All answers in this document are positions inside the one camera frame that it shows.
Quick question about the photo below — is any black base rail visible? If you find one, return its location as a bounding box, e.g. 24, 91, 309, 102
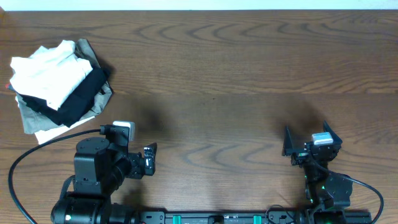
138, 208, 373, 224

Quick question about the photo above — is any white folded garment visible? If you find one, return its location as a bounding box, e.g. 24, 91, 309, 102
15, 95, 96, 144

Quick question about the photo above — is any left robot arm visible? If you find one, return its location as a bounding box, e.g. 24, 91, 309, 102
50, 122, 157, 224

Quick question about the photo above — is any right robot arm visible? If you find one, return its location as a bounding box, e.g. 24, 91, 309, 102
282, 121, 353, 223

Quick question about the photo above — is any black folded garment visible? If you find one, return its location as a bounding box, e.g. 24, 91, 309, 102
21, 68, 110, 127

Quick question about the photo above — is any white graphic t-shirt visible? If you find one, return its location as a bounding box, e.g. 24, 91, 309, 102
10, 40, 93, 110

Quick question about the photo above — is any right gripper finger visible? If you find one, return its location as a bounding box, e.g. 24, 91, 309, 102
323, 120, 342, 145
282, 126, 294, 156

